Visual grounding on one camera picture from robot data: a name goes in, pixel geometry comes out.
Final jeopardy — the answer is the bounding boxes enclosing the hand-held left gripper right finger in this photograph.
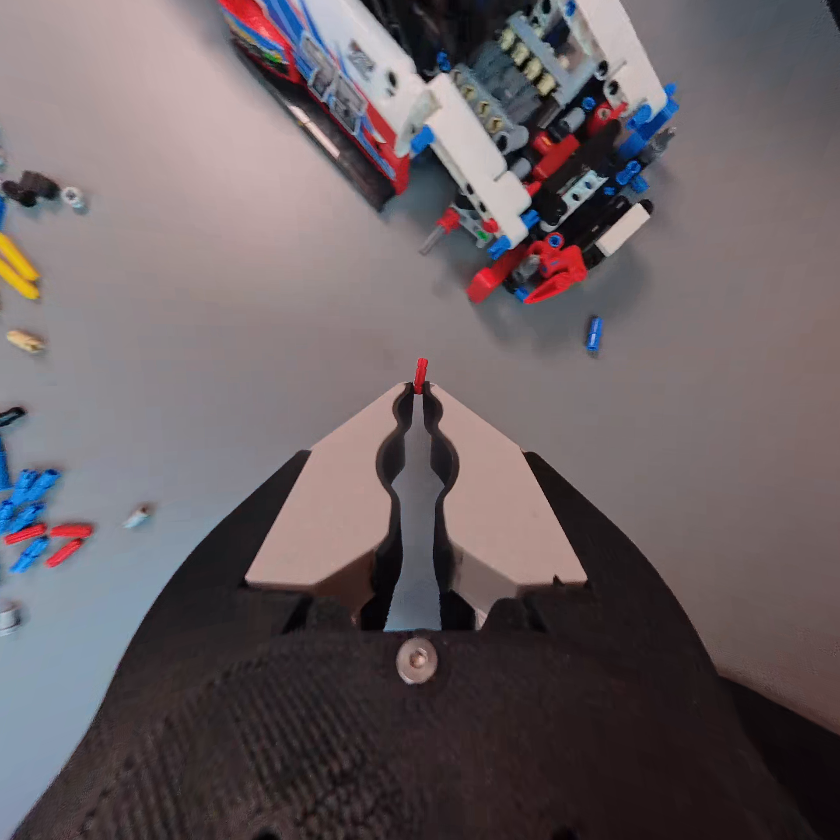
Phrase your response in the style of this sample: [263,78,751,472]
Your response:
[422,382,588,627]

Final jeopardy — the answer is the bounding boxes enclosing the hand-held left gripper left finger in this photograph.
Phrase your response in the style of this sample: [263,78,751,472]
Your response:
[244,382,416,624]

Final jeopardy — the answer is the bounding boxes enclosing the toy brick car model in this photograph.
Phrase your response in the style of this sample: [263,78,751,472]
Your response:
[218,0,681,307]

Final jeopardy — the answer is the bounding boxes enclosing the grey desk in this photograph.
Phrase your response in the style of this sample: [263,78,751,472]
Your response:
[0,0,840,837]

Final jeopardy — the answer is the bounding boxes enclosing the pile of blue toy pins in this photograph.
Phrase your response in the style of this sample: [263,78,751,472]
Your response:
[0,468,62,574]

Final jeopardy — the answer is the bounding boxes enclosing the yellow toy axle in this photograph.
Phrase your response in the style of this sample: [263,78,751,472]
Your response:
[0,259,42,301]
[0,232,41,282]

